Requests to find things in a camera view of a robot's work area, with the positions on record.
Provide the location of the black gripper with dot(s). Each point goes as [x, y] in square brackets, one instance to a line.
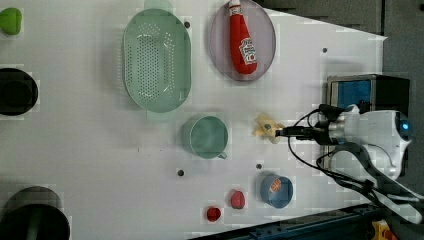
[319, 135]

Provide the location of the yellow plush banana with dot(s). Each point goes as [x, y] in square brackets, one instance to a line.
[267, 128]

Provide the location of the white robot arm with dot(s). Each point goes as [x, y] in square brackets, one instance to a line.
[366, 154]

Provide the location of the green mug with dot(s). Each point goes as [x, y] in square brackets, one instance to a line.
[205, 137]

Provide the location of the blue cup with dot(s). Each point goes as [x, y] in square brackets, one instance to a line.
[277, 191]

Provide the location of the red plush strawberry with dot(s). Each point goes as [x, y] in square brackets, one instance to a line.
[237, 200]

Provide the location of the red plush ketchup bottle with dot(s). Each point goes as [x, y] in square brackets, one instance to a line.
[243, 51]

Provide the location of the silver toaster oven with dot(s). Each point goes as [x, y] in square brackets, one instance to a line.
[383, 90]

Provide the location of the purple oval plate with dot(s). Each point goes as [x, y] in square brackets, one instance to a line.
[262, 33]

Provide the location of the small red tomato toy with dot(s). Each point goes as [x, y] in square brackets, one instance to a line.
[213, 214]

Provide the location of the green oval colander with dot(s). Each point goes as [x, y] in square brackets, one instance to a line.
[156, 68]

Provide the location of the black round bowl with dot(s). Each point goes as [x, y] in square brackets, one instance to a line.
[18, 92]

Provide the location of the large black pot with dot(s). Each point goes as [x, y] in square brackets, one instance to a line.
[34, 213]

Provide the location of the green plush toy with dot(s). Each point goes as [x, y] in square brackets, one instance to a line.
[11, 21]

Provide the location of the blue metal frame rail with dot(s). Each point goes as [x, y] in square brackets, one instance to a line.
[350, 223]

